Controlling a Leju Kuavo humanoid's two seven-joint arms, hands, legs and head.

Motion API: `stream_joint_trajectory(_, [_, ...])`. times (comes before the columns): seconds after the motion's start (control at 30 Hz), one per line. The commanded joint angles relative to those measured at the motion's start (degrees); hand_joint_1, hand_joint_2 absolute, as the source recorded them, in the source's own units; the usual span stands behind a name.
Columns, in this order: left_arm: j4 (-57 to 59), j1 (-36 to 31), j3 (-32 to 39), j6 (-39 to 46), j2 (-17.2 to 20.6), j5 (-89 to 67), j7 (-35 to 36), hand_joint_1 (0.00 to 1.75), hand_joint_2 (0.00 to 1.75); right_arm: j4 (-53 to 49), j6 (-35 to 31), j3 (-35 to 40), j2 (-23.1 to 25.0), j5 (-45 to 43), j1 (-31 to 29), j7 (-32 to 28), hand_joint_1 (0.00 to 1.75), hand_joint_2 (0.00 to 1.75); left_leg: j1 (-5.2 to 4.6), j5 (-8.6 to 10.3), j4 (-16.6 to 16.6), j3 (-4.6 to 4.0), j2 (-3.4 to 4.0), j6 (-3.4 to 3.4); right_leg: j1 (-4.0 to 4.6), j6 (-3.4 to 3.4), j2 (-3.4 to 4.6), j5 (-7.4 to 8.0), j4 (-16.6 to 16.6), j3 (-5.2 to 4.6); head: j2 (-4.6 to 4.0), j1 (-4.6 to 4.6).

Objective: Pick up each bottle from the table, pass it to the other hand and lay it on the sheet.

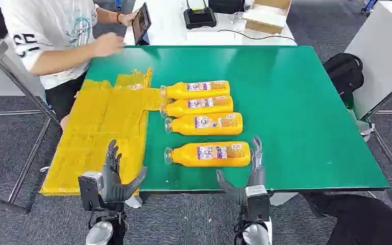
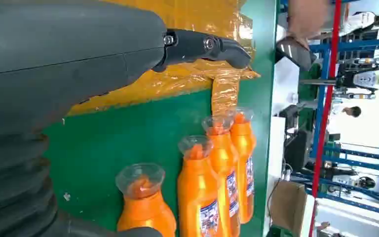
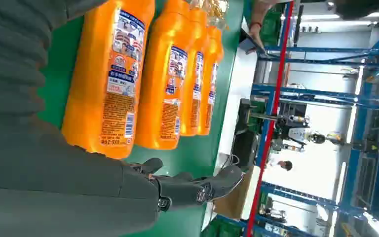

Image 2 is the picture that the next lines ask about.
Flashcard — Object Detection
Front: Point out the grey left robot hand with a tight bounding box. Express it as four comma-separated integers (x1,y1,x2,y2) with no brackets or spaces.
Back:
0,0,252,139

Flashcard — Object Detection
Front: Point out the orange bottle with clear cap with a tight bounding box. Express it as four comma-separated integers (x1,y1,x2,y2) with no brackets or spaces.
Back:
201,116,241,237
177,135,225,237
230,108,257,225
115,162,177,237

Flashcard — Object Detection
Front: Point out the yellow plastic sheet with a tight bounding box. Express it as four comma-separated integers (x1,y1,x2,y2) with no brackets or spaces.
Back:
67,0,261,117

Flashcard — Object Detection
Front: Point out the black tablet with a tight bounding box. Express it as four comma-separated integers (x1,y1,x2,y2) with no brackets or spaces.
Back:
275,36,318,72

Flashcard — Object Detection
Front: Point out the person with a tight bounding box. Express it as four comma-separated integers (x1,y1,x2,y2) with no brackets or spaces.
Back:
328,105,363,119
339,11,379,37
287,0,331,41

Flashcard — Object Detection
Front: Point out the black desktop device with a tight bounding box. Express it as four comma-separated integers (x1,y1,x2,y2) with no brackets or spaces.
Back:
284,130,312,171

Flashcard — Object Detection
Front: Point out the red pole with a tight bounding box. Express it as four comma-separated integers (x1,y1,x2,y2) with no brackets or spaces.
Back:
308,0,342,237

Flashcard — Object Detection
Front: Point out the brown cardboard box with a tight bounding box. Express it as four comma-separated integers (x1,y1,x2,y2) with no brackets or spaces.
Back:
269,179,308,237

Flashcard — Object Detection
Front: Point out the white humanoid robot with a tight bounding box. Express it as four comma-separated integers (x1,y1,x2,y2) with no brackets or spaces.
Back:
335,68,379,88

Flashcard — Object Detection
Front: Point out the blue metal rack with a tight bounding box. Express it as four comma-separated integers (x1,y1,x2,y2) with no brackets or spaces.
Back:
308,0,379,220

